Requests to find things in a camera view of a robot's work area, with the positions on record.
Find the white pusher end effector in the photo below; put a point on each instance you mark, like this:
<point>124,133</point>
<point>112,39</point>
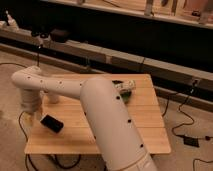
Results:
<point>30,120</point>

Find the black eraser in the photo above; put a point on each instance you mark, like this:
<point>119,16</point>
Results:
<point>52,123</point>

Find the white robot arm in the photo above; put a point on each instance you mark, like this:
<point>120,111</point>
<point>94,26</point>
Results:
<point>116,135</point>

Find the wooden table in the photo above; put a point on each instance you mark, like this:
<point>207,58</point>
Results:
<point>76,137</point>

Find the black device on ledge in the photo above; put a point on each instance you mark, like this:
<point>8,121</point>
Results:
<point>59,35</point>

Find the white bottle on ledge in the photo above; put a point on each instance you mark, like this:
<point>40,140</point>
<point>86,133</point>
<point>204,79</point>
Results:
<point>11,21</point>

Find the green black object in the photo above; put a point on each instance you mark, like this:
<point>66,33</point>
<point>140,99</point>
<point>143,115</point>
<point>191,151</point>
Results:
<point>125,95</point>

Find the small white toy object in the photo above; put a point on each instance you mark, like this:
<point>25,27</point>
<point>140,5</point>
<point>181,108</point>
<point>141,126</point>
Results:
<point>125,86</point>

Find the black power adapter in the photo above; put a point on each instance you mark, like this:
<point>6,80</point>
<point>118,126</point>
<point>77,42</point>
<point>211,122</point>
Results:
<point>191,141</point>

